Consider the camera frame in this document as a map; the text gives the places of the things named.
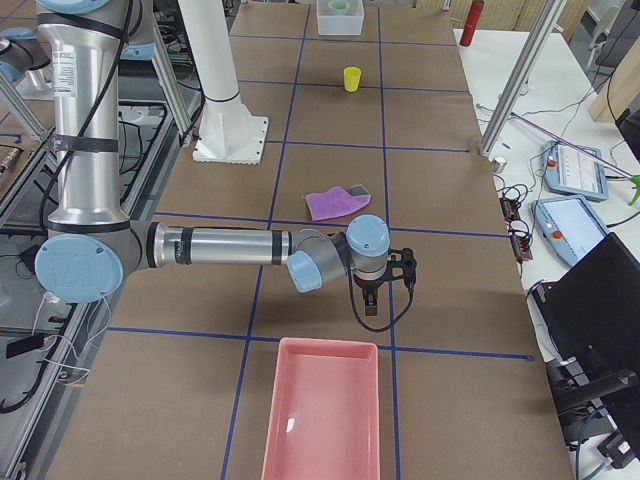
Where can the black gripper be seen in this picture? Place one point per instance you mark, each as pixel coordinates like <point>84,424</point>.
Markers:
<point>368,288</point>

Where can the purple grey cloth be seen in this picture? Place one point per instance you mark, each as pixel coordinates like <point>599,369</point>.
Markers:
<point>337,202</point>

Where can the yellow plastic cup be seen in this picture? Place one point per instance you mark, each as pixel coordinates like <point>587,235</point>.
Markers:
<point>351,78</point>

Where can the green bowl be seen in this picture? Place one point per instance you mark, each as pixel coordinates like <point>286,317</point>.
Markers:
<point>338,7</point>

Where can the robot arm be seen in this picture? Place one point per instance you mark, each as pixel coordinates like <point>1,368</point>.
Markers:
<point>92,244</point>

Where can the pink plastic bin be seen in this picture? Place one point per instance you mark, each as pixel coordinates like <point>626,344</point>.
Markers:
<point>324,417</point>

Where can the near teach pendant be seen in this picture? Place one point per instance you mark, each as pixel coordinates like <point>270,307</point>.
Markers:
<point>570,225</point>

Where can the teach pendant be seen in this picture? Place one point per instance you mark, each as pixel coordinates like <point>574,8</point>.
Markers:
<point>570,225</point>
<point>568,171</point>

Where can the far teach pendant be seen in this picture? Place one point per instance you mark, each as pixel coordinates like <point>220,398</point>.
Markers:
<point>568,171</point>

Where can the white translucent bin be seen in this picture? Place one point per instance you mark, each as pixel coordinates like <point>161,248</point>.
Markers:
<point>329,24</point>

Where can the red bottle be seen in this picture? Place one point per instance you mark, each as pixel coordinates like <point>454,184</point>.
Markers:
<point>471,22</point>

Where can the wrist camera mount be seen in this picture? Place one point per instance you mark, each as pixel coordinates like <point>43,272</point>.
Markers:
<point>402,265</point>

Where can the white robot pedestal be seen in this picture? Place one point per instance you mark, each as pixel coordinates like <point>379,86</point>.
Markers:
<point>228,132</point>

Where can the aluminium frame post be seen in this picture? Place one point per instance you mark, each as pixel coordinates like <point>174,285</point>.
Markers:
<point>535,42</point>

